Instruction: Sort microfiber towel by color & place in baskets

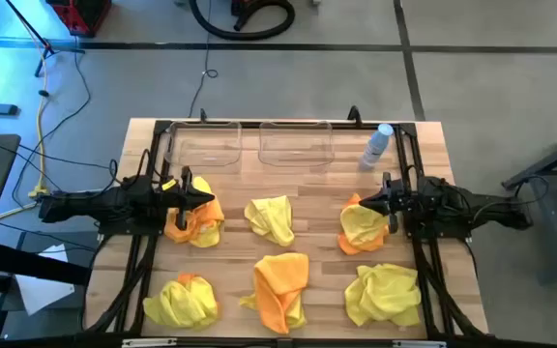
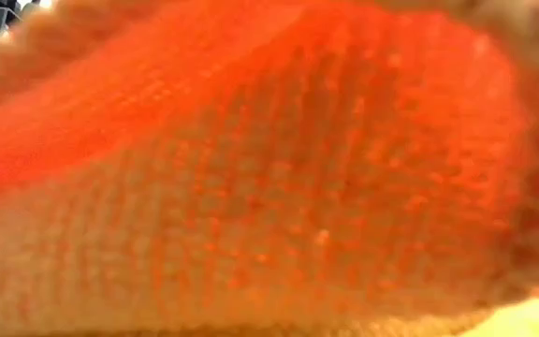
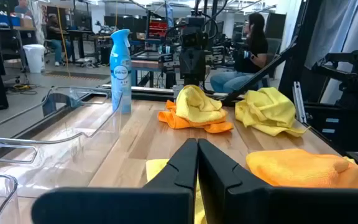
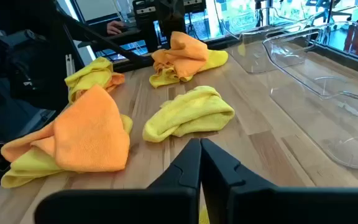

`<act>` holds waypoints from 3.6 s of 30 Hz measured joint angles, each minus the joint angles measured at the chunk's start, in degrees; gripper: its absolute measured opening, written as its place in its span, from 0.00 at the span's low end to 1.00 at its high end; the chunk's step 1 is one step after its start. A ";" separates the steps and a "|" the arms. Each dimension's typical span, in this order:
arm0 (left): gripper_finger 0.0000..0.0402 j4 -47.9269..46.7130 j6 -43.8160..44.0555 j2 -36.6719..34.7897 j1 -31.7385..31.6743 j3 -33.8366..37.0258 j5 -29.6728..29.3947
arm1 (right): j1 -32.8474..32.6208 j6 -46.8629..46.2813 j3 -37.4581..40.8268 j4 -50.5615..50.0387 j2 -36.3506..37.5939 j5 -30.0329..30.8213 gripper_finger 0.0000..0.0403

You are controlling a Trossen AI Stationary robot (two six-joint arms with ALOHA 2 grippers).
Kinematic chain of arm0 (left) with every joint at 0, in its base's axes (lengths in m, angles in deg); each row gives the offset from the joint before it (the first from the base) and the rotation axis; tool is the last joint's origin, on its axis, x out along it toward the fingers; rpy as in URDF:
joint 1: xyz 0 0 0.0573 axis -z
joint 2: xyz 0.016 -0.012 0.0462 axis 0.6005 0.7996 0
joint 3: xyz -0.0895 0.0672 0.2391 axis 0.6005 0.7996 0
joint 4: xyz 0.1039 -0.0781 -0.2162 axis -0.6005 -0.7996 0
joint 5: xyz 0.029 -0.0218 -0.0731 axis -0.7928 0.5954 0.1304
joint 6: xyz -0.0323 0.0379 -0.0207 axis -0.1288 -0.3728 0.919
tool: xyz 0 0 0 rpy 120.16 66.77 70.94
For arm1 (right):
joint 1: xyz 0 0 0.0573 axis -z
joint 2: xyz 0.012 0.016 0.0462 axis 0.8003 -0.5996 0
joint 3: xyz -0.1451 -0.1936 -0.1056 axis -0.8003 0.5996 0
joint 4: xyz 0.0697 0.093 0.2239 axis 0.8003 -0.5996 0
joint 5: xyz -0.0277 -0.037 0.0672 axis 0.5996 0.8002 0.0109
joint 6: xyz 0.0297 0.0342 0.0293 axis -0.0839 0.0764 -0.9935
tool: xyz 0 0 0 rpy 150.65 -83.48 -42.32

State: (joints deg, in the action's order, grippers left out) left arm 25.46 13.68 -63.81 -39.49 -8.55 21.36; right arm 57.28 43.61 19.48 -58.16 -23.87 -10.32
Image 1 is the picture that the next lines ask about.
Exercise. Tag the black metal table frame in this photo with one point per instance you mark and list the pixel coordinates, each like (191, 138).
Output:
(340, 125)

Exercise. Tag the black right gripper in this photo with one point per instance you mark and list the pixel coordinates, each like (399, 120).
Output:
(401, 198)

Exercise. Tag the red tool case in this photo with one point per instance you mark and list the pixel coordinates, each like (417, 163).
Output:
(82, 14)

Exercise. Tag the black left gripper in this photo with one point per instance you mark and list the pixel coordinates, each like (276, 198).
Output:
(172, 197)

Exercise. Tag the black tripod stand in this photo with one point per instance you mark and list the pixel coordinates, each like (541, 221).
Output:
(49, 48)

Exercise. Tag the black table clamp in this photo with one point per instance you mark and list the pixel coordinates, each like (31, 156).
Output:
(203, 115)
(355, 116)

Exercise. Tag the yellow microfiber towel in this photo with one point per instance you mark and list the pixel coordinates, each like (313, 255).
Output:
(271, 218)
(380, 295)
(363, 227)
(201, 186)
(297, 316)
(182, 304)

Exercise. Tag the clear plastic basket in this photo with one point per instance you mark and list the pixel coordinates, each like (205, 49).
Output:
(298, 145)
(201, 145)

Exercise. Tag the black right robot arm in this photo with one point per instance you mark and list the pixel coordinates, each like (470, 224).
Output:
(472, 205)

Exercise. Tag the white paper sheet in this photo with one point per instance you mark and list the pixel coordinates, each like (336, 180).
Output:
(41, 295)

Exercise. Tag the silver metal bracket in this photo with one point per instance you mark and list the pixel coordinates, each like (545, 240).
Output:
(149, 342)
(419, 344)

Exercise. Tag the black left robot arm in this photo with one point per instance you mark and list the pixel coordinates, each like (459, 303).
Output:
(90, 205)

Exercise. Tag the black metal beam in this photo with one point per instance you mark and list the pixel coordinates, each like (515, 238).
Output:
(27, 263)

